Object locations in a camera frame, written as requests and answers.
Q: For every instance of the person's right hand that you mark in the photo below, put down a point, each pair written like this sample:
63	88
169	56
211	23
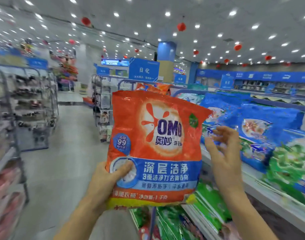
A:
227	162

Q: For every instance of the person's left hand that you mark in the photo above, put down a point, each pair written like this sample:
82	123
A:
105	190

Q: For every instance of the grey metal shelf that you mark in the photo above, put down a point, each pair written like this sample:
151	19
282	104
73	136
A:
272	195

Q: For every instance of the green Ariel detergent bags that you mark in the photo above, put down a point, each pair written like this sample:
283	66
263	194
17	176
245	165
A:
292	167

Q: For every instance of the teal white-cat detergent bags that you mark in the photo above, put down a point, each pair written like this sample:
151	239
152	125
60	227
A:
190	97

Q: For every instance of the white goods display stand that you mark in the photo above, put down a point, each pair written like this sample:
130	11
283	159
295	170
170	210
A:
102	105

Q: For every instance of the small blue hanging sign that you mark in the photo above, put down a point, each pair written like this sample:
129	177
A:
227	81
37	63
103	71

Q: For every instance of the row of green boxes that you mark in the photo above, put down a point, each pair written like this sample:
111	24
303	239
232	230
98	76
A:
277	97

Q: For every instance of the large blue hanging sign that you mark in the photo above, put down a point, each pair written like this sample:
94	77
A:
180	79

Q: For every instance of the blue beige column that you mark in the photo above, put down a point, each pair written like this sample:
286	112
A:
166	55

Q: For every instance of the blue aisle sign board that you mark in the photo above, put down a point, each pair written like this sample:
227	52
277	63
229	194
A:
144	70

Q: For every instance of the rows of round ceiling lights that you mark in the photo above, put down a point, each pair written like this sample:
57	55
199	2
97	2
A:
167	14

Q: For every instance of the rows of small red lanterns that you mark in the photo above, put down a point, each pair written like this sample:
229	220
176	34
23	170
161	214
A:
86	21

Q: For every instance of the blue wall sign band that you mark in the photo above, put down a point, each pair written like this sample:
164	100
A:
272	76

